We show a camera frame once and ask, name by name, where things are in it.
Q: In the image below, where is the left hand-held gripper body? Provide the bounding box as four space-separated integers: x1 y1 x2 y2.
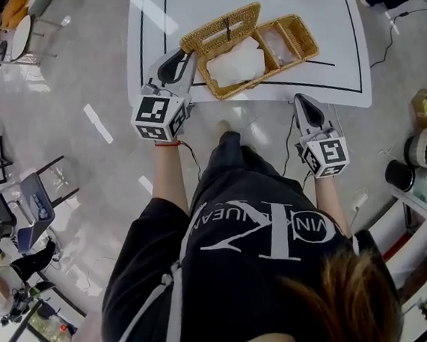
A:
123 46 206 146

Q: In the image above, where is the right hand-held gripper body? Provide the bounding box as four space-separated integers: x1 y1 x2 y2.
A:
289 88 352 181

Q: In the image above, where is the woven wicker box with lid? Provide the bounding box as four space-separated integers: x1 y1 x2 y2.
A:
176 0 324 105

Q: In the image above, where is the person's right forearm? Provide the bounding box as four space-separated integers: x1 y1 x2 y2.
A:
313 171 355 240

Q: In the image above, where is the person's left forearm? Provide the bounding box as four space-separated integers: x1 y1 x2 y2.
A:
146 138 191 219

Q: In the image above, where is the white power adapter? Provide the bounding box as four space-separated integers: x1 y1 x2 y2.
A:
349 187 370 213

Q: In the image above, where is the person's beige shoe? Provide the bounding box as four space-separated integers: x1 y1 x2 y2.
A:
212 117 240 138

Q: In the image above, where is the black cylinder container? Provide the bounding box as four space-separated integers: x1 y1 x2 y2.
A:
382 157 417 194

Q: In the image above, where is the white tissue paper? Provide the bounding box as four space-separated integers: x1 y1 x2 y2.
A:
203 35 269 90

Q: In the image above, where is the clear plastic bag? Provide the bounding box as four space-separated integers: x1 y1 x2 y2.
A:
259 23 296 67

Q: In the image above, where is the white shelf unit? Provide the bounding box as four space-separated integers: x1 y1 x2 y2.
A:
364 182 427 342

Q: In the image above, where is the person's black printed shirt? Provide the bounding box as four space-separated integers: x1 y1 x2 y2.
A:
82 115 406 342

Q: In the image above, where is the blue-grey chair with black legs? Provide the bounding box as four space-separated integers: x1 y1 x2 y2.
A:
8 153 87 254

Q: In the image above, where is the white seat chair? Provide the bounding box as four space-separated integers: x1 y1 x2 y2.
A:
0 10 66 70

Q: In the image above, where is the yellow cushion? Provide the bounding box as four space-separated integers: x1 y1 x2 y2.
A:
0 0 32 31

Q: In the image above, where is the red string bracelet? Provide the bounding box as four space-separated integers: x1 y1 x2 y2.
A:
153 139 182 150

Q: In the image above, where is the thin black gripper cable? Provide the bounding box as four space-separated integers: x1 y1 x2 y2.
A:
178 138 204 187
275 112 304 178

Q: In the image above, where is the black floor cable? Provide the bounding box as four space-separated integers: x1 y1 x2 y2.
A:
364 5 427 70

